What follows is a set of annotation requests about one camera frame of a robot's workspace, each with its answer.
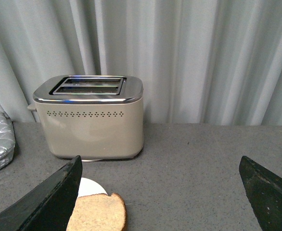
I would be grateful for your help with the beige chrome two-slot toaster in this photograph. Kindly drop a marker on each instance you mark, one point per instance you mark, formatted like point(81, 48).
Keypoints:
point(95, 117)

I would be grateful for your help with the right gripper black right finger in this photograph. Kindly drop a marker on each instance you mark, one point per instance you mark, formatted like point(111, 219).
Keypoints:
point(264, 191)

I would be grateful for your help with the white round plate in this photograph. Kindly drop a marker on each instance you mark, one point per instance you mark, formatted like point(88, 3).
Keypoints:
point(89, 187)

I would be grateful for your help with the slice of brown bread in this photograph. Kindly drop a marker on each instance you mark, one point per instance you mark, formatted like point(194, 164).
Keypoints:
point(99, 212)

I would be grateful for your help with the pale grey curtain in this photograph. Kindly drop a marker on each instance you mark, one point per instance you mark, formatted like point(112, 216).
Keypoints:
point(201, 61)

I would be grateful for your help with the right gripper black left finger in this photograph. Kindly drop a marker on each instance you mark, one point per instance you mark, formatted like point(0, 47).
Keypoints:
point(47, 207)

